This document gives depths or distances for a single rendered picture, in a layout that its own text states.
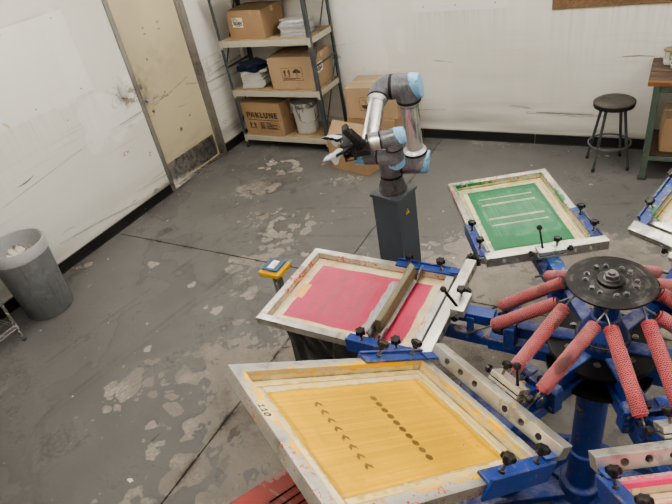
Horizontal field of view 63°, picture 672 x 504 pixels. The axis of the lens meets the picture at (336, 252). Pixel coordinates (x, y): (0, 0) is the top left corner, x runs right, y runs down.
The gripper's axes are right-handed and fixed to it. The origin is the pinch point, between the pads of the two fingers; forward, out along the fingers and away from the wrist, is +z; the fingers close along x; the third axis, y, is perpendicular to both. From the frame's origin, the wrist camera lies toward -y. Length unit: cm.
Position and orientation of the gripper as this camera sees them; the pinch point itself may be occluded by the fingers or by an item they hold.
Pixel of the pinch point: (321, 148)
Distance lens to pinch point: 236.3
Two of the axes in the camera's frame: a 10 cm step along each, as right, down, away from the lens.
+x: -0.4, -7.6, 6.5
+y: 2.3, 6.3, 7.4
